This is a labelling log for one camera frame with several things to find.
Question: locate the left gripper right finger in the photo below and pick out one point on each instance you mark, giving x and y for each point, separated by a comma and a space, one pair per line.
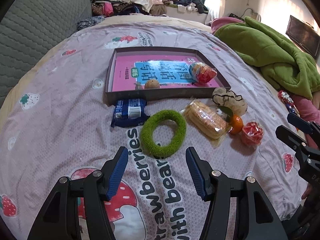
255, 216

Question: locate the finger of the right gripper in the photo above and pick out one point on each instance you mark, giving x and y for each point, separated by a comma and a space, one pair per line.
309, 128
296, 143

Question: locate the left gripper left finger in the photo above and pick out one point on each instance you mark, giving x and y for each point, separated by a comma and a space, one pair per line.
58, 217

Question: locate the red white candy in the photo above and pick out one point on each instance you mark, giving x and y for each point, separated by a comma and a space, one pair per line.
252, 134

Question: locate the orange tangerine with leaf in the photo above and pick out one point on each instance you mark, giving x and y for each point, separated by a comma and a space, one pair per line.
234, 121

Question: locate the cracker pack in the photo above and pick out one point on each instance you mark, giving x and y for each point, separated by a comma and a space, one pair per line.
206, 120

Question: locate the red surprise egg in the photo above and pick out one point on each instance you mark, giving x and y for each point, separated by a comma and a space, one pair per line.
201, 72

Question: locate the blue snack packet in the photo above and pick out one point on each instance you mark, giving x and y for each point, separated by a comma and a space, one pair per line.
129, 113

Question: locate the walnut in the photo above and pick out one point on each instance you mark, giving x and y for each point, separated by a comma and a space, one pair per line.
152, 84

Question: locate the person's right hand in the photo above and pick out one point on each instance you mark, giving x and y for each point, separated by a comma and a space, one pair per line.
307, 192

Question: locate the small snack wrappers pile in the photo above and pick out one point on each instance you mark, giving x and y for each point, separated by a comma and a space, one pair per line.
285, 98

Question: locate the green fleece blanket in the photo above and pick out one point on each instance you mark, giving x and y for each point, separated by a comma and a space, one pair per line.
281, 62

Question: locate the pink pillow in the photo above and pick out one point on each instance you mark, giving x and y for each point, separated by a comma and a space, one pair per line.
219, 22

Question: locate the shallow grey cardboard box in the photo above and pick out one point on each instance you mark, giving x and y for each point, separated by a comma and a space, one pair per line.
161, 93

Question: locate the clothes pile on windowsill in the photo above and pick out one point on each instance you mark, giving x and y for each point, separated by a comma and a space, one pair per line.
184, 5

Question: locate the blue patterned cloth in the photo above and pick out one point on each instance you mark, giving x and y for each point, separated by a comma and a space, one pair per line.
89, 22

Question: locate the grey quilted headboard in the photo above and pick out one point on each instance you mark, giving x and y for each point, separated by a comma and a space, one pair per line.
30, 29

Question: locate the pile of clothes by headboard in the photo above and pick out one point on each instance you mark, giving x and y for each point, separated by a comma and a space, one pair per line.
110, 8

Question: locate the wall mounted television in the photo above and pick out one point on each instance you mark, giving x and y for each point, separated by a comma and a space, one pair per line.
303, 35

